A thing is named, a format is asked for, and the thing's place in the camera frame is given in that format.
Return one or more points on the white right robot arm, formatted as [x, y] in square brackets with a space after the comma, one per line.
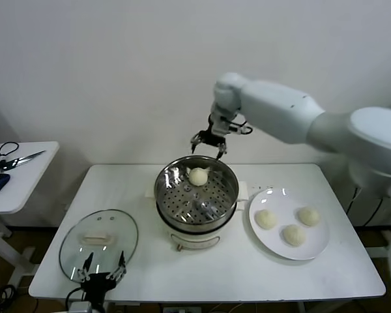
[280, 111]

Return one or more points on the white round plate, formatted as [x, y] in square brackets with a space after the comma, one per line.
[273, 199]

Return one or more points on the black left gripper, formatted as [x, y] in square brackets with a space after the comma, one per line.
[97, 285]

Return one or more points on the stainless steel steamer basket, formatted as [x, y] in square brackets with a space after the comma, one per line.
[182, 202]

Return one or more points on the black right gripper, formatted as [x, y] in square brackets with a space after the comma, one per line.
[211, 138]

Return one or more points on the white side table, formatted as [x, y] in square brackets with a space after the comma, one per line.
[36, 182]

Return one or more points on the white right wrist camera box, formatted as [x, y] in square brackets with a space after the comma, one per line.
[222, 125]

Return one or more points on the white steamed baozi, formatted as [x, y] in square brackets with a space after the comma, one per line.
[308, 216]
[266, 219]
[198, 176]
[293, 235]

